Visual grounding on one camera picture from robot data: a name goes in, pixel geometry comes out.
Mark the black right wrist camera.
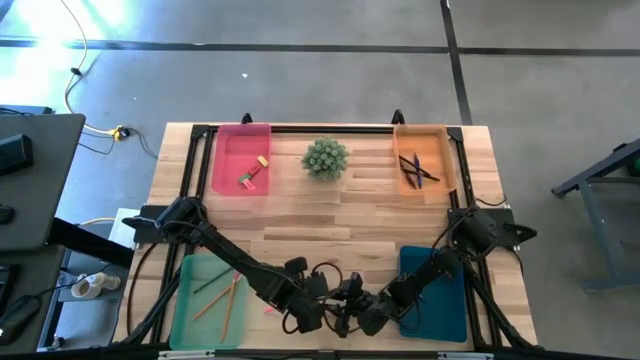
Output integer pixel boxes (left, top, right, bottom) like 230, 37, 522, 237
343, 272, 365, 297

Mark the pink translucent plastic bin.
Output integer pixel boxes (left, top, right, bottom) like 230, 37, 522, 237
210, 123, 273, 197

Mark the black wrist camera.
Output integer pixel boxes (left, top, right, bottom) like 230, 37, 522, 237
343, 272, 365, 297
303, 271, 331, 301

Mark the grey office desk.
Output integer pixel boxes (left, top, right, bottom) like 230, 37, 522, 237
0, 112, 87, 252

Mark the black computer mouse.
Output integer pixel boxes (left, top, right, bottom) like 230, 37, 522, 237
0, 294, 43, 346

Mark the blue plastic bin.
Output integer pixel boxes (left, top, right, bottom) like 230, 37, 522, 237
398, 244, 469, 344

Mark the grey metal cart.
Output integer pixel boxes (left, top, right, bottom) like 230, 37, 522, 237
551, 138, 640, 292

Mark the black pen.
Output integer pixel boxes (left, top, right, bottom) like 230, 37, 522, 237
398, 154, 442, 183
399, 159, 418, 190

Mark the white box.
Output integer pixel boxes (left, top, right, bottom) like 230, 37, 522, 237
108, 207, 144, 249

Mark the yellow power cable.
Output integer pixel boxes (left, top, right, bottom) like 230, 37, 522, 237
59, 0, 132, 142

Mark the orange pencil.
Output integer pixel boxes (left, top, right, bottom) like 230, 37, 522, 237
192, 283, 235, 321

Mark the yellow pencil with pink eraser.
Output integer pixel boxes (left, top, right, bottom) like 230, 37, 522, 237
219, 271, 245, 345

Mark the green artificial plant in pot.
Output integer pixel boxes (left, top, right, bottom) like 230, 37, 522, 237
300, 137, 350, 182

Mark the green pencil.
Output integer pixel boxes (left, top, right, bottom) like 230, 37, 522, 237
192, 266, 235, 295

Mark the black aluminium table frame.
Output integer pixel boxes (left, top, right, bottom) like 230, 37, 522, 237
117, 109, 541, 351

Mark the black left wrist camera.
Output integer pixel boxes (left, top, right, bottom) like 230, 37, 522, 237
303, 271, 331, 301

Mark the black device on desk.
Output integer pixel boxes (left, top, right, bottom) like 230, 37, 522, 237
0, 133, 35, 176

